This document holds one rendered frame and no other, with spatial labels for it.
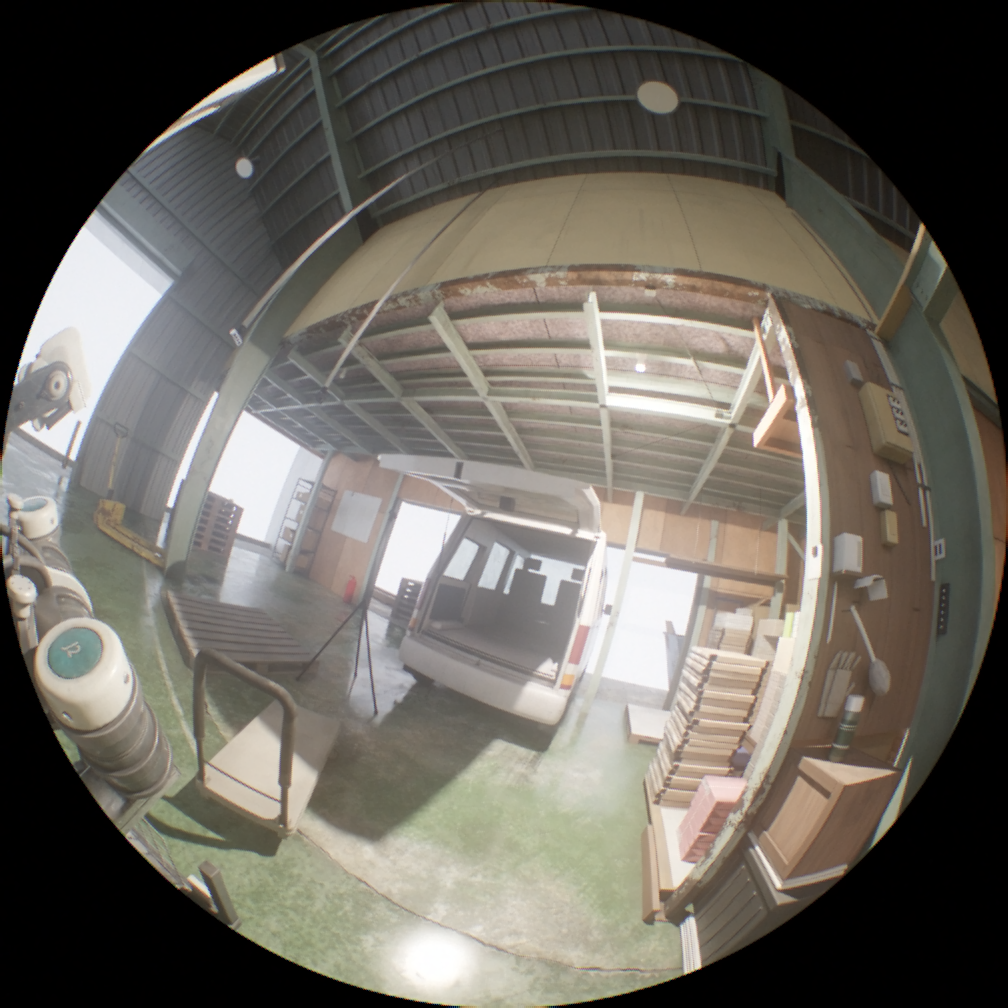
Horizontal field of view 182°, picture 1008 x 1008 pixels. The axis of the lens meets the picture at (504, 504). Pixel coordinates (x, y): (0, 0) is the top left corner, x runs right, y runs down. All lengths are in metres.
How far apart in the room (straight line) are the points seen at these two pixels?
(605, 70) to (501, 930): 6.18
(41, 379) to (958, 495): 2.34
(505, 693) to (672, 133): 5.65
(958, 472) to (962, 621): 0.61
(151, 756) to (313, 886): 1.02
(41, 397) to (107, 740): 0.32
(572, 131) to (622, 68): 1.18
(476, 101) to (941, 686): 6.10
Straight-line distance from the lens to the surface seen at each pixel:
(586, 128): 4.54
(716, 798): 1.72
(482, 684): 2.48
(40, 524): 0.77
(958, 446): 1.95
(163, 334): 7.13
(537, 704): 2.41
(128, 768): 0.44
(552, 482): 1.42
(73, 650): 0.40
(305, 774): 1.51
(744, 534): 4.85
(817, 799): 1.17
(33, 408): 0.46
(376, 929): 1.34
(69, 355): 0.48
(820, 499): 1.29
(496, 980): 1.34
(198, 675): 1.09
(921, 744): 1.89
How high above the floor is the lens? 1.22
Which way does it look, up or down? 14 degrees up
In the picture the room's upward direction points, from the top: 17 degrees clockwise
